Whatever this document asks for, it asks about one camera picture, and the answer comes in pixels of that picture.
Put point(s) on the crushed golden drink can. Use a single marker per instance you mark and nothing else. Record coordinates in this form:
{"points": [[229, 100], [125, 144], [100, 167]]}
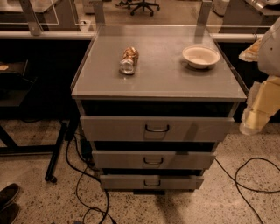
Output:
{"points": [[128, 63]]}

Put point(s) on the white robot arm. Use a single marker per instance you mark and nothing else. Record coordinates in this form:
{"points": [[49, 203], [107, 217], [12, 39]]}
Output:
{"points": [[266, 53]]}

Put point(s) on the black office chair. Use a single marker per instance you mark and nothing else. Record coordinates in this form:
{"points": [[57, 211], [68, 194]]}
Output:
{"points": [[141, 4]]}

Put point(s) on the white horizontal rail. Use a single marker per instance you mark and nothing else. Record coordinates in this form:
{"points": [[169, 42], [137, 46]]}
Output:
{"points": [[77, 35]]}

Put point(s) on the dark shoe upper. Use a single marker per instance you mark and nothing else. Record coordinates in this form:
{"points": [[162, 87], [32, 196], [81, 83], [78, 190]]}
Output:
{"points": [[8, 194]]}

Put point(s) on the grey drawer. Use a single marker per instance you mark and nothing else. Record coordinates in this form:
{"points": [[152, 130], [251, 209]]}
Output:
{"points": [[154, 182], [155, 128], [129, 159]]}

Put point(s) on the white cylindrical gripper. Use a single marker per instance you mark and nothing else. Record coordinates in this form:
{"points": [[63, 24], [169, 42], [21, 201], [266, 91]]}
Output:
{"points": [[269, 55]]}

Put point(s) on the dark shoe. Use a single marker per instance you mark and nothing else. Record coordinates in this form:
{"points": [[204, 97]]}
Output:
{"points": [[8, 194], [9, 214]]}

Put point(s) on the black side table frame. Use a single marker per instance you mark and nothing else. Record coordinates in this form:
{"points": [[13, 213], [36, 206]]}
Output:
{"points": [[15, 86]]}

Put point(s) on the grey top drawer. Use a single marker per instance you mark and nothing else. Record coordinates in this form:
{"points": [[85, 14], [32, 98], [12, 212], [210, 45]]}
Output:
{"points": [[155, 128]]}

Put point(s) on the white paper bowl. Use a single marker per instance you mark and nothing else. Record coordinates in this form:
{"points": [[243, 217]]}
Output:
{"points": [[200, 57]]}

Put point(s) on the dark shoe lower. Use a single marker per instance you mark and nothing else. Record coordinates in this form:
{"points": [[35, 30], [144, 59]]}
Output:
{"points": [[9, 214]]}

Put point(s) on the grey drawer cabinet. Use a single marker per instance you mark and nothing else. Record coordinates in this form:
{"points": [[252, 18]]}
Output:
{"points": [[162, 85]]}

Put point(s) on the grey bottom drawer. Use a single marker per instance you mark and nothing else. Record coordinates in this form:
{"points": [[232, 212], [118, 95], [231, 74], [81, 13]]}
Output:
{"points": [[154, 182]]}

